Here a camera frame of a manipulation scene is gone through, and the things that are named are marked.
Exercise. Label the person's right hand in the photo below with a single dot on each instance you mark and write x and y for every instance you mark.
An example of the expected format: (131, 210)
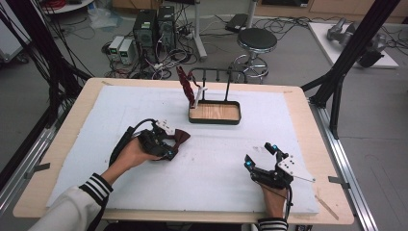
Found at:
(274, 199)

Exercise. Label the white round table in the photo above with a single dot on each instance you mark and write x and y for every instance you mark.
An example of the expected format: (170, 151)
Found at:
(70, 6)

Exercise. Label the clear plastic bag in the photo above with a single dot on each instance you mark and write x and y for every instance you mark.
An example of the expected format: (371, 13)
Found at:
(104, 17)

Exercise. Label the aluminium frame rail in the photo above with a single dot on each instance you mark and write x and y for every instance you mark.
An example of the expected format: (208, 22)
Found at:
(349, 166)
(22, 166)

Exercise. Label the white floor board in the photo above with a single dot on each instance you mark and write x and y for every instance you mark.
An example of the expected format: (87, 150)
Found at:
(324, 41)

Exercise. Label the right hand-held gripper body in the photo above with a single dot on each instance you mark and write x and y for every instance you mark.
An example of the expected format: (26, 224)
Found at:
(275, 174)

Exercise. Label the black frame post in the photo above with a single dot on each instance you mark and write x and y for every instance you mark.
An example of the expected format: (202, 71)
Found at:
(48, 48)
(352, 48)

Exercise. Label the red striped necktie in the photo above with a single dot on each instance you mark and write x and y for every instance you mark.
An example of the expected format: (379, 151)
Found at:
(186, 85)

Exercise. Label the maroon bow tie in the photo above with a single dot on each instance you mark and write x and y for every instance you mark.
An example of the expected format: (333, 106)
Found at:
(181, 138)

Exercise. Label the black round stool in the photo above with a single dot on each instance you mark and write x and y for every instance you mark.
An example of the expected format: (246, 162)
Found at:
(256, 38)

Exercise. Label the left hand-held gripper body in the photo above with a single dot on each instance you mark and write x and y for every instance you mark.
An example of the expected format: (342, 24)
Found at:
(154, 141)

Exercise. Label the grey power supply box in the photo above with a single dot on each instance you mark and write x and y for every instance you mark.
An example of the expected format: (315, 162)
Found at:
(115, 45)
(126, 51)

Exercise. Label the thin wooden stick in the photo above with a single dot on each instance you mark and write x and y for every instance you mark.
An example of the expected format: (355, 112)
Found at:
(327, 207)

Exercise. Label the black flat box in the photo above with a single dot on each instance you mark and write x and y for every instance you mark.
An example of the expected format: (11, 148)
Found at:
(235, 22)

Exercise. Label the grey metal bracket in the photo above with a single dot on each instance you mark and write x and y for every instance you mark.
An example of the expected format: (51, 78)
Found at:
(338, 181)
(38, 168)

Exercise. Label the light standing desk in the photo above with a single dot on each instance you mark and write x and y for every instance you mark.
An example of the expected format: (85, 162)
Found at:
(199, 41)

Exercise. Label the person's left hand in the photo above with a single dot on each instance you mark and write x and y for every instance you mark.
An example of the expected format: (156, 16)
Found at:
(136, 157)

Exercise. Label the black tie rack wooden tray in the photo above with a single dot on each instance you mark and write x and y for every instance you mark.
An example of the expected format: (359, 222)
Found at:
(215, 122)

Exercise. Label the white foam mat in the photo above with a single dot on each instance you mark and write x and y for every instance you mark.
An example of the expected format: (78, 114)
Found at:
(208, 166)

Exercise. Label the black computer tower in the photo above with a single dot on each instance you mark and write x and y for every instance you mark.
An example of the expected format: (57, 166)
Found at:
(166, 25)
(145, 29)

